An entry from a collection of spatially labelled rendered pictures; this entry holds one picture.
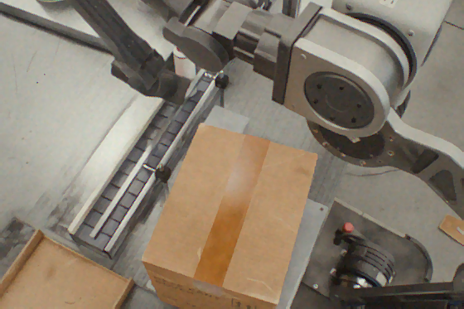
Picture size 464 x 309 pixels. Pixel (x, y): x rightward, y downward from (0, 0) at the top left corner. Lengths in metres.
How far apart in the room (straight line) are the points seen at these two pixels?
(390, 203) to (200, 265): 1.50
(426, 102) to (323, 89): 2.04
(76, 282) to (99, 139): 0.39
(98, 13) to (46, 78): 0.62
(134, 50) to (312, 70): 0.48
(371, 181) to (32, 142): 1.48
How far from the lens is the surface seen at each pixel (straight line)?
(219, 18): 0.65
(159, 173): 1.08
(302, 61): 0.57
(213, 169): 0.90
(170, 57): 1.42
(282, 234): 0.85
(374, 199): 2.22
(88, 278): 1.16
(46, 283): 1.19
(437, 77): 2.75
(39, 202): 1.28
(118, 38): 0.95
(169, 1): 0.67
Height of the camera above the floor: 1.91
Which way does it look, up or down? 56 degrees down
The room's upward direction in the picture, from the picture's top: straight up
